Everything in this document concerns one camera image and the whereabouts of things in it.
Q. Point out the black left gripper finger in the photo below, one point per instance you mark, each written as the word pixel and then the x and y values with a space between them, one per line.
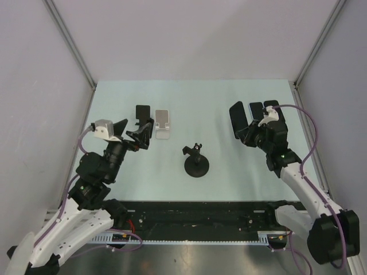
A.
pixel 141 137
pixel 119 128

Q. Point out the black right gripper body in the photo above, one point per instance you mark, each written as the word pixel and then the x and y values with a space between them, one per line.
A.
pixel 258 134

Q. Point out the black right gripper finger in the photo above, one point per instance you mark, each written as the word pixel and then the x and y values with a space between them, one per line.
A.
pixel 254 124
pixel 244 135

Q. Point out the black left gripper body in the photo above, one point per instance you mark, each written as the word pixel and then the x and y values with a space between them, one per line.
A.
pixel 116 152

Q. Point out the light blue cased smartphone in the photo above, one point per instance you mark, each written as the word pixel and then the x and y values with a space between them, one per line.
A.
pixel 256 109

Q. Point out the black smartphone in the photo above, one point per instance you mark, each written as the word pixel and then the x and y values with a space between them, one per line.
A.
pixel 238 117
pixel 275 104

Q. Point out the white phone stand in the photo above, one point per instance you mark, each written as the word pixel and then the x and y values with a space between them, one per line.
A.
pixel 162 124

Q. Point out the black round-base phone holder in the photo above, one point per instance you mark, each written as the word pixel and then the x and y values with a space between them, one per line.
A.
pixel 196 165

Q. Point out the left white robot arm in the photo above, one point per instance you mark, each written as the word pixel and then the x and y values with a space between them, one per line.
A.
pixel 84 211

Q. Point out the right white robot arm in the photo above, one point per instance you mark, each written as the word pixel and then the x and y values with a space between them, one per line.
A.
pixel 330 232

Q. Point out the black folding phone stand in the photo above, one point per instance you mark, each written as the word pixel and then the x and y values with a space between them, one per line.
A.
pixel 143 115

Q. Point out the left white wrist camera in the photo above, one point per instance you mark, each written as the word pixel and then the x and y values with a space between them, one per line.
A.
pixel 104 129

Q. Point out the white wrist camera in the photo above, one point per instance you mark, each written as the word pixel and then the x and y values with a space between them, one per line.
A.
pixel 104 129
pixel 270 116

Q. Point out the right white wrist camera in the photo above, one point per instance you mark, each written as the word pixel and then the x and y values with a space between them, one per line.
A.
pixel 270 116

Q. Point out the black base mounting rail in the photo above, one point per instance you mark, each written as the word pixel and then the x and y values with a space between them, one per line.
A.
pixel 201 221

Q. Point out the left aluminium corner post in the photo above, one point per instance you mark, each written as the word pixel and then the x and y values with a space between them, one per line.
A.
pixel 61 26

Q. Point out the aluminium corner post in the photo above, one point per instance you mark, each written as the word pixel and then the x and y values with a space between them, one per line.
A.
pixel 61 26
pixel 326 30

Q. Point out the right aluminium corner post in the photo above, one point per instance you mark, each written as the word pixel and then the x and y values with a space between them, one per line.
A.
pixel 326 30

